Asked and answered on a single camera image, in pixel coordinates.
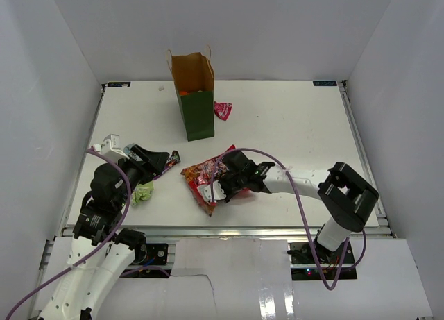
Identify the light blue snack packet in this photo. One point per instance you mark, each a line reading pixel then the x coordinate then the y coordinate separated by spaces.
pixel 128 150

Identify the purple chocolate bar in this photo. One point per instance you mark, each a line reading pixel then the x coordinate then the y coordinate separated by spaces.
pixel 173 160

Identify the blue label left corner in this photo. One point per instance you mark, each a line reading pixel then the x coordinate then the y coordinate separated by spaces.
pixel 119 84

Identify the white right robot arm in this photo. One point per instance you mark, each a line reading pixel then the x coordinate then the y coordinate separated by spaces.
pixel 347 196

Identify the small pink snack packet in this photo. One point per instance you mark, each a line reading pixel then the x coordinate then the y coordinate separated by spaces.
pixel 222 110

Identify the blue label corner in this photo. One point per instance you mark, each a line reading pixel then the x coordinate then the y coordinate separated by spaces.
pixel 324 83
pixel 119 84

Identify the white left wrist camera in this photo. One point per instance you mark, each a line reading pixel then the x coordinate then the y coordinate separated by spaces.
pixel 111 144

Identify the large red candy bag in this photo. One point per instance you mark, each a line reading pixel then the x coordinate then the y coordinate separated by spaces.
pixel 198 175

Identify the brown and green paper bag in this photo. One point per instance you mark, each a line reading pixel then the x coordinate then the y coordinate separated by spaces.
pixel 190 73

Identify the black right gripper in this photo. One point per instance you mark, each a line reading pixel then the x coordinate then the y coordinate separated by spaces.
pixel 222 182

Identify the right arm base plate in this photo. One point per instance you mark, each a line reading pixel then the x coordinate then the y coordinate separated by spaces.
pixel 303 267

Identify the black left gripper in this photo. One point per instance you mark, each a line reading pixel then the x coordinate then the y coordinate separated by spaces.
pixel 155 162

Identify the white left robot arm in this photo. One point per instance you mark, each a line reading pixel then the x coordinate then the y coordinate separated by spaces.
pixel 100 248

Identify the blue label right corner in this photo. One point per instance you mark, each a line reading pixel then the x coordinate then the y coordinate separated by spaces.
pixel 324 83

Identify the green snack packet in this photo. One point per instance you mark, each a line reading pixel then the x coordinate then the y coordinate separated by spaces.
pixel 142 193

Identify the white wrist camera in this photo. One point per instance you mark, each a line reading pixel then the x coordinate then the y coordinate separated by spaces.
pixel 111 144
pixel 212 193

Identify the aluminium front rail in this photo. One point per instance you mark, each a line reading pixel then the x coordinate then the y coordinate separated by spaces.
pixel 163 231

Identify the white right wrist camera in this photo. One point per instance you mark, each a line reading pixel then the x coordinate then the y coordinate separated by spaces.
pixel 212 193

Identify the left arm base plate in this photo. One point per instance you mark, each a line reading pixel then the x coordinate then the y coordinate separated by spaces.
pixel 151 254

